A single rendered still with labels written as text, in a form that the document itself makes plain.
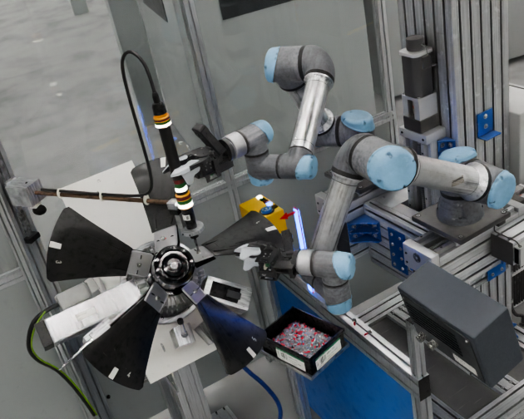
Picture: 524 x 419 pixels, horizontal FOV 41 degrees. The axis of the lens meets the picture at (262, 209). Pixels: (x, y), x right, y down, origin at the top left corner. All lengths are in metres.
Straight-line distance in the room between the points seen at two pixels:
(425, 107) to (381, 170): 0.63
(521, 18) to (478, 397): 4.20
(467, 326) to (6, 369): 1.88
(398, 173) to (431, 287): 0.32
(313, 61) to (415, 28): 0.39
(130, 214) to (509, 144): 1.36
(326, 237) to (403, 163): 0.33
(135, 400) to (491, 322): 1.95
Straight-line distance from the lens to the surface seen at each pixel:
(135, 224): 2.32
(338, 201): 1.99
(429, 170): 1.96
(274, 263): 1.97
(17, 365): 2.93
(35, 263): 2.57
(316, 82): 2.21
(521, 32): 6.53
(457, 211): 2.30
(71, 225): 2.04
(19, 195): 2.38
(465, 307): 1.66
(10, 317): 2.82
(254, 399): 3.29
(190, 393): 2.47
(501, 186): 2.14
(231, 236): 2.14
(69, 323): 2.14
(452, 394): 2.90
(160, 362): 2.26
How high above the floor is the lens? 2.29
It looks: 29 degrees down
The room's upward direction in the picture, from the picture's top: 12 degrees counter-clockwise
